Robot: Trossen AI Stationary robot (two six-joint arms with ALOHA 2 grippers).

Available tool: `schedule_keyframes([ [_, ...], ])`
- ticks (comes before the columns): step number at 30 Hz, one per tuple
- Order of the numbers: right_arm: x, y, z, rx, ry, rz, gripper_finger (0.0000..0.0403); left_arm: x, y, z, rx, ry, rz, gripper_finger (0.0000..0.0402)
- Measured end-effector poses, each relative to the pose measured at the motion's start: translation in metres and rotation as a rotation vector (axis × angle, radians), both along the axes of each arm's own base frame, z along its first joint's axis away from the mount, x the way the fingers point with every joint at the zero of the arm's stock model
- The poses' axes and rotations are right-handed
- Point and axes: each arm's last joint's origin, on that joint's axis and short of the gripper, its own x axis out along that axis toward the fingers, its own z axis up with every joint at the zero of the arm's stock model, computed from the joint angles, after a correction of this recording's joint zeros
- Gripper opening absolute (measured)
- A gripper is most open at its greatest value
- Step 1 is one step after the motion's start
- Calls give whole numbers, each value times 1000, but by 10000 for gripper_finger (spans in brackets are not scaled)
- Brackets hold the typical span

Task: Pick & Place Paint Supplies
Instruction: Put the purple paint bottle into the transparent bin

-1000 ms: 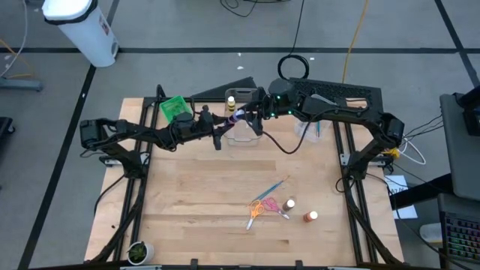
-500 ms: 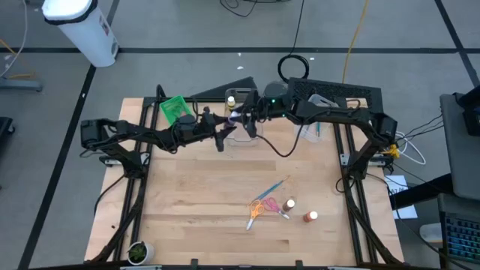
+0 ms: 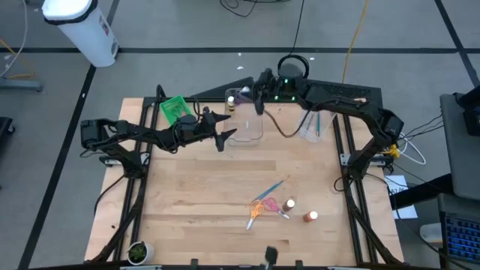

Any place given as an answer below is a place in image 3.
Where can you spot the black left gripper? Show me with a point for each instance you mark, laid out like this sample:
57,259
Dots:
191,129

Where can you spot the yellow paint bottle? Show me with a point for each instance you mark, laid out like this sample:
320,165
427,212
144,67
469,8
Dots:
231,107

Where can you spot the green plastic basket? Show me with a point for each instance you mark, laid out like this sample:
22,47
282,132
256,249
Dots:
172,107

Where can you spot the orange paint bottle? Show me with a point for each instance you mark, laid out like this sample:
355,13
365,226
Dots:
310,216

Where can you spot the clear plastic bin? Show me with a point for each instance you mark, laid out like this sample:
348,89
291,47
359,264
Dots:
243,127
326,127

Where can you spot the grey cart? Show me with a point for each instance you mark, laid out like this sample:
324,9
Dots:
461,157

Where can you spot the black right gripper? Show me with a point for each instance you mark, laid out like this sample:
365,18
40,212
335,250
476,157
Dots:
273,92

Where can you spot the white round object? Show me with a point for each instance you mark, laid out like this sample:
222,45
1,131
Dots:
431,232

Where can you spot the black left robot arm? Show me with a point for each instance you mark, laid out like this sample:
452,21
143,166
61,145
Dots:
142,133

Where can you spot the orange scissors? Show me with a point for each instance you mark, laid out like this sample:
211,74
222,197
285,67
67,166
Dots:
256,210

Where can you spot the white paper sheet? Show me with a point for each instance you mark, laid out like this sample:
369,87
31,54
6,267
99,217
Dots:
397,183

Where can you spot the pink scissors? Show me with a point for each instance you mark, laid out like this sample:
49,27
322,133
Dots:
270,204

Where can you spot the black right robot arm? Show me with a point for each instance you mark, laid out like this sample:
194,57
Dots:
337,103

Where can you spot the black aluminium table frame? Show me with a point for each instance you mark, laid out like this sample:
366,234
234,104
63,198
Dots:
217,99

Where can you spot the black device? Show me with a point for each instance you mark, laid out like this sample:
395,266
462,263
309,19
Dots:
472,112

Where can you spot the black caster base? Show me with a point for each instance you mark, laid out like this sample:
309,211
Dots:
4,127

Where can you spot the grey stand base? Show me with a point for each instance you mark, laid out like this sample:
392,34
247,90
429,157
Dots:
22,84

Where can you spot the small plant in white pot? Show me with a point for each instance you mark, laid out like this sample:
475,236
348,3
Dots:
140,255

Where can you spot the blue pens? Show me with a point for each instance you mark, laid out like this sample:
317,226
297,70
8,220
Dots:
308,125

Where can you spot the backlit keyboard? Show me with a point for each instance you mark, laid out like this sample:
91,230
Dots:
463,236

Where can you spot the silver aluminium bar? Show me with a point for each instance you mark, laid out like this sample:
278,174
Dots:
348,268
142,267

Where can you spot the black perforated computer case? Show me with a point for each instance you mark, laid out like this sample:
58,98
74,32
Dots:
348,87

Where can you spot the white trash can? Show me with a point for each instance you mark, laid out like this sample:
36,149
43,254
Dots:
82,30

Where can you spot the small black table clamp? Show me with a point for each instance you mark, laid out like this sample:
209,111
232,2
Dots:
299,263
194,262

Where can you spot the small black object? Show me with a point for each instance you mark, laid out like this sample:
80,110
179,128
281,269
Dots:
270,257

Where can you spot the brown paint bottle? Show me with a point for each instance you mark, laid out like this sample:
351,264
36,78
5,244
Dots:
288,205

